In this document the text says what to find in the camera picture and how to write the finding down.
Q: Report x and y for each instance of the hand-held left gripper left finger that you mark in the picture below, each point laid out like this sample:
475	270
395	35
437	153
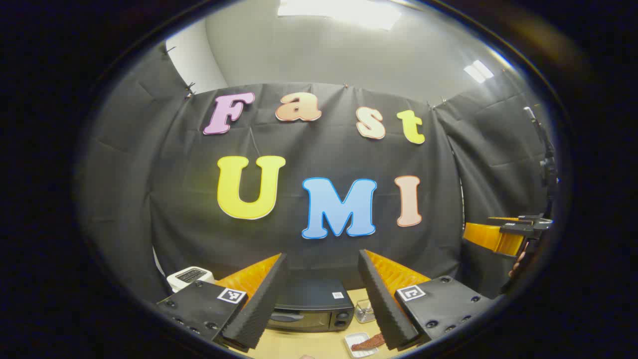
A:
259	304

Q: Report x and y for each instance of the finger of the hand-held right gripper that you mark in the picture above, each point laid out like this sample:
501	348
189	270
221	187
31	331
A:
486	237

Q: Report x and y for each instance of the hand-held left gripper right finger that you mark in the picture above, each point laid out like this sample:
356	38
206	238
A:
384	304

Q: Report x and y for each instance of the red-brown roasted meat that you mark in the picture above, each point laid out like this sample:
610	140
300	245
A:
371	342

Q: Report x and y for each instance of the black electric oven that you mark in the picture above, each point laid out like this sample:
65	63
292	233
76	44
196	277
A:
309	299

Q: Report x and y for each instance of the small white ribbed tray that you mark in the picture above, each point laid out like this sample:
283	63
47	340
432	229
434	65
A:
358	353

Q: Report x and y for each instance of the black stand pole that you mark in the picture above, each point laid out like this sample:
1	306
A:
548	164

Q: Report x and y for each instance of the white toaster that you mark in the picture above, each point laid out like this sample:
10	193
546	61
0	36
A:
187	276

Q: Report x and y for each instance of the black backdrop cloth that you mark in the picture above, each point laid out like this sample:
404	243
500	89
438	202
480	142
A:
319	154

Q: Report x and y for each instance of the small ceiling light panel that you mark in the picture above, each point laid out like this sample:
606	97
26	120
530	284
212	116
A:
478	71

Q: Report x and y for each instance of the large ceiling light panel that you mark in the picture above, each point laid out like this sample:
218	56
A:
339	11

